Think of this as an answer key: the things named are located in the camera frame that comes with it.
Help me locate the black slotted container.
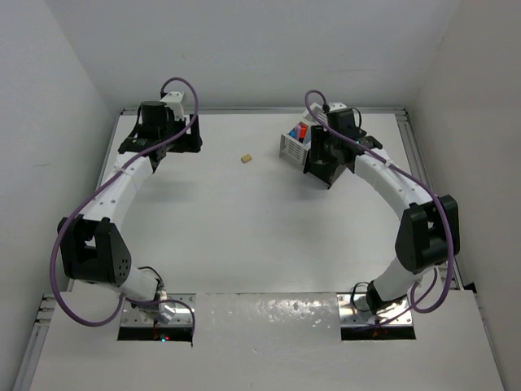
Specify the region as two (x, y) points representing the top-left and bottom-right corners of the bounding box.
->
(304, 145), (361, 188)

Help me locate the orange cap black highlighter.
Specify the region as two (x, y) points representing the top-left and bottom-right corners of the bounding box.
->
(299, 122), (309, 143)

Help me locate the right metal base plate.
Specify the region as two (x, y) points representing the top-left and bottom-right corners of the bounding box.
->
(337, 292), (413, 328)

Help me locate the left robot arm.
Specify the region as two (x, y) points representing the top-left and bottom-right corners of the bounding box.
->
(60, 93), (203, 323)

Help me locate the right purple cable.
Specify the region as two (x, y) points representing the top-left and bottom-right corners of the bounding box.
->
(304, 89), (454, 327)

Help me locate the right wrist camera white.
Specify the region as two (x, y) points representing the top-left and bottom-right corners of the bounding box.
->
(322, 103), (348, 115)

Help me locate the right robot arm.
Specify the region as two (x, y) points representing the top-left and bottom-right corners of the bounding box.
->
(306, 103), (460, 314)

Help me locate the white slotted container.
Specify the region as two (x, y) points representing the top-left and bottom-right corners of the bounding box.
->
(279, 110), (319, 169)

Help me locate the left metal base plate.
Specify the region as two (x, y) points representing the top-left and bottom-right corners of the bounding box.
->
(120, 293), (196, 327)

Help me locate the metal base plate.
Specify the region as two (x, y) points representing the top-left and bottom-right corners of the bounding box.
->
(337, 292), (413, 328)
(120, 293), (196, 327)

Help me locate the small tan eraser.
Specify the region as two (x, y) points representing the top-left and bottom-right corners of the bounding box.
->
(241, 154), (252, 164)

